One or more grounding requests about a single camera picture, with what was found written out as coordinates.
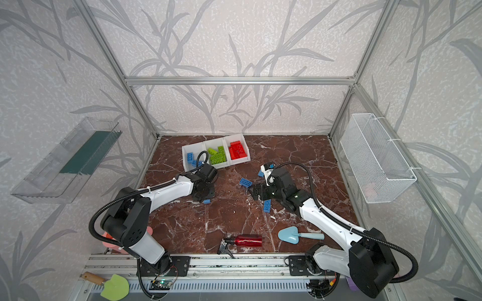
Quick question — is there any red lego brick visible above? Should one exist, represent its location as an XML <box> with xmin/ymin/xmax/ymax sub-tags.
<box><xmin>230</xmin><ymin>140</ymin><xmax>241</xmax><ymax>147</ymax></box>
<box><xmin>228</xmin><ymin>144</ymin><xmax>247</xmax><ymax>160</ymax></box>

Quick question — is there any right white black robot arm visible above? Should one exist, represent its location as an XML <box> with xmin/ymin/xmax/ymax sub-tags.
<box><xmin>250</xmin><ymin>162</ymin><xmax>419</xmax><ymax>298</ymax></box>

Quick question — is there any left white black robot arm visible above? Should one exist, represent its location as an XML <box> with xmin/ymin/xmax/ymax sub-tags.
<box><xmin>88</xmin><ymin>150</ymin><xmax>218</xmax><ymax>274</ymax></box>

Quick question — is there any white three-compartment bin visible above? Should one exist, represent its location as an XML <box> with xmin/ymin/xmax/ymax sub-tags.
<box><xmin>182</xmin><ymin>134</ymin><xmax>251</xmax><ymax>171</ymax></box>

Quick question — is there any light blue toy shovel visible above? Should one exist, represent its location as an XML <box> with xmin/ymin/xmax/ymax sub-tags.
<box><xmin>278</xmin><ymin>227</ymin><xmax>325</xmax><ymax>245</ymax></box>

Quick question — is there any left green-lit circuit board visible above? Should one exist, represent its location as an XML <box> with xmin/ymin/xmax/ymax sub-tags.
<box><xmin>149</xmin><ymin>279</ymin><xmax>176</xmax><ymax>292</ymax></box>

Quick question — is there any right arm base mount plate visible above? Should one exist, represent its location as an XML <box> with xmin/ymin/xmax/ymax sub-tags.
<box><xmin>284</xmin><ymin>255</ymin><xmax>314</xmax><ymax>277</ymax></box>

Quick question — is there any aluminium front rail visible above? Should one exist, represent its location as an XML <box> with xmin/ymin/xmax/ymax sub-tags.
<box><xmin>80</xmin><ymin>253</ymin><xmax>394</xmax><ymax>281</ymax></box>

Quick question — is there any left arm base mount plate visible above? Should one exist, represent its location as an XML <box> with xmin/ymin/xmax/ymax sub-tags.
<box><xmin>136</xmin><ymin>256</ymin><xmax>191</xmax><ymax>277</ymax></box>

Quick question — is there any white wire mesh basket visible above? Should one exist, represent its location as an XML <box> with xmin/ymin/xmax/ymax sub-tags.
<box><xmin>340</xmin><ymin>113</ymin><xmax>417</xmax><ymax>204</ymax></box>

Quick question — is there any purple toy shovel pink handle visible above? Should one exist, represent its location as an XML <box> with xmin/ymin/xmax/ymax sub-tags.
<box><xmin>346</xmin><ymin>277</ymin><xmax>359</xmax><ymax>292</ymax></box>

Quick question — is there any clear plastic wall shelf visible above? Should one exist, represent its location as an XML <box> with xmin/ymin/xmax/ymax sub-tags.
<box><xmin>11</xmin><ymin>117</ymin><xmax>122</xmax><ymax>204</ymax></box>

